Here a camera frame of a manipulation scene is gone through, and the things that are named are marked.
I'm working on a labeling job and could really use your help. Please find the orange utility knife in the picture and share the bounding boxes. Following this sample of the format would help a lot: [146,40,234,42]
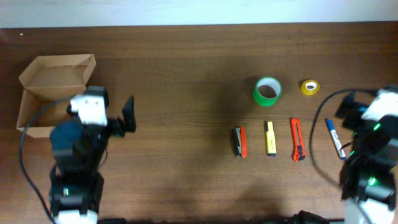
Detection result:
[290,118,305,162]

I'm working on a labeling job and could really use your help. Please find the yellow highlighter pen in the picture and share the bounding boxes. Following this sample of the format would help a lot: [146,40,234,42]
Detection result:
[266,121,277,156]

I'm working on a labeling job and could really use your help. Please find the blue white marker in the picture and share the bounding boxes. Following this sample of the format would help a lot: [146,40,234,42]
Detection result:
[325,119,346,160]

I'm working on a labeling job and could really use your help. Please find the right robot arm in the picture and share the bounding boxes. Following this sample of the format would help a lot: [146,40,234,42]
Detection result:
[336,90,397,223]

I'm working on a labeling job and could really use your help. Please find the green tape roll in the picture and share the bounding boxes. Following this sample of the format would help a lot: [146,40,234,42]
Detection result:
[253,77,282,106]

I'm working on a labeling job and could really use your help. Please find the yellow tape roll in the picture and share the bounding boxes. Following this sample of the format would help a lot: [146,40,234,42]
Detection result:
[300,80,320,96]

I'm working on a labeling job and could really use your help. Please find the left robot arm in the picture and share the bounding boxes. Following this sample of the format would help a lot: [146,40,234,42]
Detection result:
[49,95,136,223]

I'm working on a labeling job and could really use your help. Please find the brown cardboard box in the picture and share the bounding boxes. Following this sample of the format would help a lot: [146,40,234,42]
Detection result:
[16,54,96,131]

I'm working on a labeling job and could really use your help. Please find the orange black stapler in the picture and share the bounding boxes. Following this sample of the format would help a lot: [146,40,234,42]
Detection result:
[232,126,248,158]

